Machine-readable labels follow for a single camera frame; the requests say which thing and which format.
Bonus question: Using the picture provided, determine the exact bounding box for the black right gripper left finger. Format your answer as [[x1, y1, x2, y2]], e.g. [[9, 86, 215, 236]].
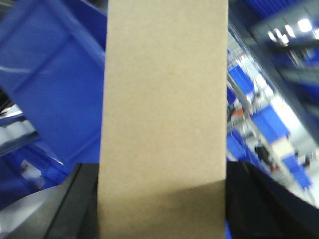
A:
[[4, 164, 99, 239]]

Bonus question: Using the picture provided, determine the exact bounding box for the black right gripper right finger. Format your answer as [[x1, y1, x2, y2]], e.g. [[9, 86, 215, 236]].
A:
[[226, 161, 319, 239]]

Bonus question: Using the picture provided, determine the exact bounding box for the tall brown cardboard box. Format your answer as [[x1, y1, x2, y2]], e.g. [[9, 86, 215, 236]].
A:
[[98, 0, 228, 239]]

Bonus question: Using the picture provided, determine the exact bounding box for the large blue plastic crate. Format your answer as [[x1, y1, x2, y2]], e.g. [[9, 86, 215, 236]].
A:
[[0, 0, 108, 175]]

